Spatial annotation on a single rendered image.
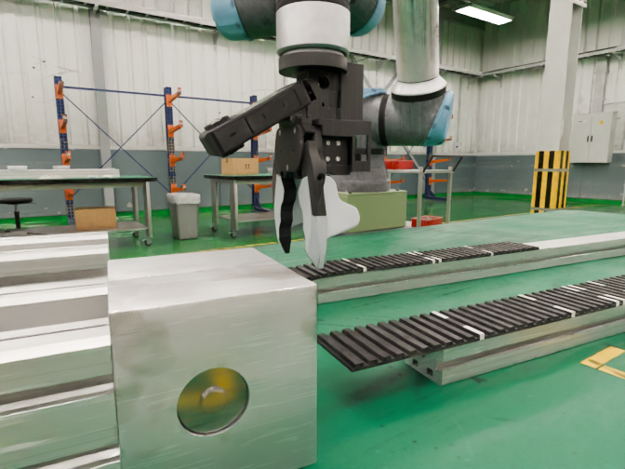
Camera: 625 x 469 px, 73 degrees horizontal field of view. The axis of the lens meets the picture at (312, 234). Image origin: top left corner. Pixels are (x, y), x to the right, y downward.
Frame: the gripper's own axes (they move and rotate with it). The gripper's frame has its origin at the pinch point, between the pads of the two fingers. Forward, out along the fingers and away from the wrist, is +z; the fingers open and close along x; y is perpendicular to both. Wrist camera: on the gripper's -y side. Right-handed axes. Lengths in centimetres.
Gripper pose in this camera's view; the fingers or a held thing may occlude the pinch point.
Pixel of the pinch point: (295, 251)
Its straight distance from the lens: 45.9
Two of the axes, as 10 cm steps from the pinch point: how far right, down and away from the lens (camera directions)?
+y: 9.0, -0.7, 4.3
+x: -4.4, -1.5, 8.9
